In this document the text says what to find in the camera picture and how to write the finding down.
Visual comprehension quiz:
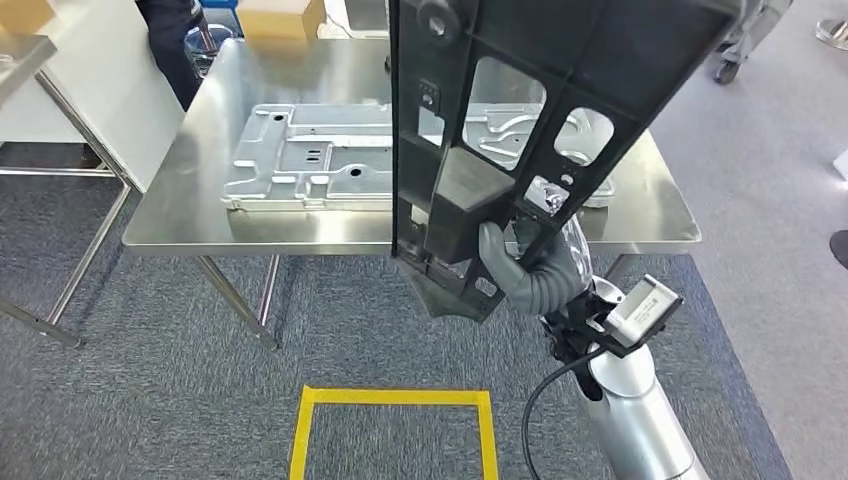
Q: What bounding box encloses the silver stamped metal plate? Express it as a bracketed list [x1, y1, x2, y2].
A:
[220, 99, 617, 215]

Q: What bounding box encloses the round metal base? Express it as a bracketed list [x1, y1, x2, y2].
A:
[814, 17, 848, 52]

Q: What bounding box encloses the black camera bracket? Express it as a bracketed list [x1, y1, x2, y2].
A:
[543, 291, 684, 362]

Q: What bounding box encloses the black plastic panel part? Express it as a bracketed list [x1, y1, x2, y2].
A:
[388, 0, 747, 324]

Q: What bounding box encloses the black camera cable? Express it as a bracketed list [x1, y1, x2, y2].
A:
[521, 347, 607, 480]

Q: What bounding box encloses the steel workbench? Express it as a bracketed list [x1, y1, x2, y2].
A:
[121, 36, 704, 354]

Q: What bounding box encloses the person's foot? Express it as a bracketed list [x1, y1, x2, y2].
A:
[828, 229, 848, 271]

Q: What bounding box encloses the brown cardboard box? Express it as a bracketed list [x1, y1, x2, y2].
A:
[236, 0, 328, 41]
[0, 0, 58, 36]

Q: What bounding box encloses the steel frame table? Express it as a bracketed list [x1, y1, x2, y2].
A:
[0, 33, 134, 350]

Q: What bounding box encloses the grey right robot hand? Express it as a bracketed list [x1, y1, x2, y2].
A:
[477, 221, 535, 315]

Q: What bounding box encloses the white table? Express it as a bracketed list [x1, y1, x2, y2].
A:
[317, 0, 393, 41]

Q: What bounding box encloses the white partition panel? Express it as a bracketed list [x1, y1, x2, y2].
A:
[0, 0, 188, 195]

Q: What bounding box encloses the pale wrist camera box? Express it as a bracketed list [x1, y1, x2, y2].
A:
[602, 274, 684, 349]

